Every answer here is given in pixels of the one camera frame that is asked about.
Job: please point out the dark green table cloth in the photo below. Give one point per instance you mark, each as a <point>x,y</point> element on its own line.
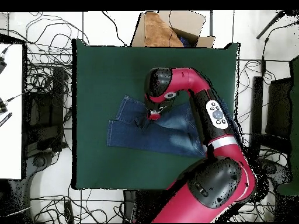
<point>105,70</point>

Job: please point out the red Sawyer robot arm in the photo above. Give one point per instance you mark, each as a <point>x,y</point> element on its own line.
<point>198,198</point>

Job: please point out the brown cloth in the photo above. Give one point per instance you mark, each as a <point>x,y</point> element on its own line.
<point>156,32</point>

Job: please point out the white table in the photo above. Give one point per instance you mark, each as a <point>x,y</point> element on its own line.
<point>11,144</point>

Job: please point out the black office chair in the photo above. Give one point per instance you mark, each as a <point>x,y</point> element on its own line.
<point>46,112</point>
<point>278,107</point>

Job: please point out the green covered side table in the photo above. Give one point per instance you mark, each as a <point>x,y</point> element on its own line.
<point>294,116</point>

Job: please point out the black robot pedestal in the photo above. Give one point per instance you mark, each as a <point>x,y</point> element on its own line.
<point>129,203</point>

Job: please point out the black label strip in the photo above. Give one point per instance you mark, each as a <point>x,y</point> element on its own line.
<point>5,119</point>

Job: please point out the cardboard box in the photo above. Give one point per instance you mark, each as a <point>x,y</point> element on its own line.
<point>186,22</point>

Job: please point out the black power strip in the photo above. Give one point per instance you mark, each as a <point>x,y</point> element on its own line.
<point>69,212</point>

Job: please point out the black slanted rod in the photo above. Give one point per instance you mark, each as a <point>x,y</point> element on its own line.
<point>268,25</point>

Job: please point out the dark blue fabric item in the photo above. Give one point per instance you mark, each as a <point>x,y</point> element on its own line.
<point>184,42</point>

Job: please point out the blue denim jeans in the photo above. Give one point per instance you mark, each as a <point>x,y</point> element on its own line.
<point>140,137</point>

